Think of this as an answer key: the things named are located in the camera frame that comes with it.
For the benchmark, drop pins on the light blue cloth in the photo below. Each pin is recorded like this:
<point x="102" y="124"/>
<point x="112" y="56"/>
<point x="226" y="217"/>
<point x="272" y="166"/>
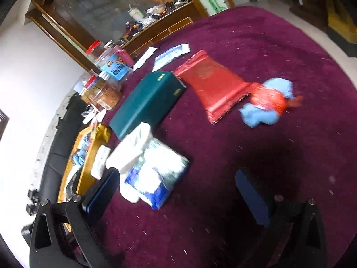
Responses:
<point x="259" y="115"/>

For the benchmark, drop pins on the red foil packet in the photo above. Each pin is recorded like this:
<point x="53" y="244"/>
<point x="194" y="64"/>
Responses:
<point x="214" y="86"/>

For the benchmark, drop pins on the red plastic bag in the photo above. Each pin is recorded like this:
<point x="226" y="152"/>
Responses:
<point x="267" y="97"/>

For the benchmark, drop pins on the purple tablecloth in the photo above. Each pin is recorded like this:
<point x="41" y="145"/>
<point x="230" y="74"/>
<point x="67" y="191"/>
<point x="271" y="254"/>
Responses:
<point x="251" y="47"/>

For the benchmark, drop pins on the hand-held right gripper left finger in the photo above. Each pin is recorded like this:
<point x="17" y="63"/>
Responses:
<point x="101" y="192"/>

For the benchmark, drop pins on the patterned white tissue pack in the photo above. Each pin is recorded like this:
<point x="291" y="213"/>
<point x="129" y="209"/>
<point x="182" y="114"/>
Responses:
<point x="101" y="160"/>

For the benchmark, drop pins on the white printed sachet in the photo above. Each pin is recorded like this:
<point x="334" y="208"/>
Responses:
<point x="143" y="58"/>

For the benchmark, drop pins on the gold tray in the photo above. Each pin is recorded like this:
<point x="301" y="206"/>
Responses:
<point x="83" y="178"/>

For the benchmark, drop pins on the white blue flat packet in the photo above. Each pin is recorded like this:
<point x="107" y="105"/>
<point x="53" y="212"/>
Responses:
<point x="173" y="53"/>

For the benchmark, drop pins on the blue white tissue pack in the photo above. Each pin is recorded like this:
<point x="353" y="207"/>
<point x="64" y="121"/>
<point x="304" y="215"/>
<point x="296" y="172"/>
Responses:
<point x="161" y="173"/>

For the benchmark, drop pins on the white towel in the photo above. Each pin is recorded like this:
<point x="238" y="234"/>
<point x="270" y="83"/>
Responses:
<point x="131" y="148"/>

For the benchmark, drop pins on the gold pillar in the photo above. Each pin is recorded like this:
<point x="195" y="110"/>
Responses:
<point x="341" y="25"/>

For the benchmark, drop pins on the white jug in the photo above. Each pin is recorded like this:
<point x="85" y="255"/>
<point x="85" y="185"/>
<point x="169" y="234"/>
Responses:
<point x="135" y="13"/>

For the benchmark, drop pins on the etched glass partition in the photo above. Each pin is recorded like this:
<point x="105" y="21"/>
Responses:
<point x="97" y="8"/>

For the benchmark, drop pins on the brown label clear jar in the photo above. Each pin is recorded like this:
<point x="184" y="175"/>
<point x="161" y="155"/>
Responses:
<point x="107" y="96"/>

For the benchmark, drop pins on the pink white cup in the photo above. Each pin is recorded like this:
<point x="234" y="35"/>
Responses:
<point x="124" y="53"/>

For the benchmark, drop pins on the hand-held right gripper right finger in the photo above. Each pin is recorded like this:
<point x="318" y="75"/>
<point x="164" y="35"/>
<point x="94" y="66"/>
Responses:
<point x="252" y="198"/>

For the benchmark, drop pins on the tall clear jar red lid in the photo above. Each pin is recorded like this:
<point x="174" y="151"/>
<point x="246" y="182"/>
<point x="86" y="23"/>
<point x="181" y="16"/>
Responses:
<point x="93" y="48"/>

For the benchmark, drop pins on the clear jar blue label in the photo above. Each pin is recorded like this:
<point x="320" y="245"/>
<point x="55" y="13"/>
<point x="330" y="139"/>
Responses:
<point x="117" y="68"/>

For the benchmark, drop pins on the clear plastic bag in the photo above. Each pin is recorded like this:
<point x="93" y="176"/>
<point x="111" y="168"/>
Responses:
<point x="89" y="114"/>

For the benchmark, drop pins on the dark green box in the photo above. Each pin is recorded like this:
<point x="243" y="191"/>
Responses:
<point x="145" y="103"/>

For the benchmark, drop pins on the red lid gold jar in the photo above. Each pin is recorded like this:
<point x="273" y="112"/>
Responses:
<point x="89" y="83"/>

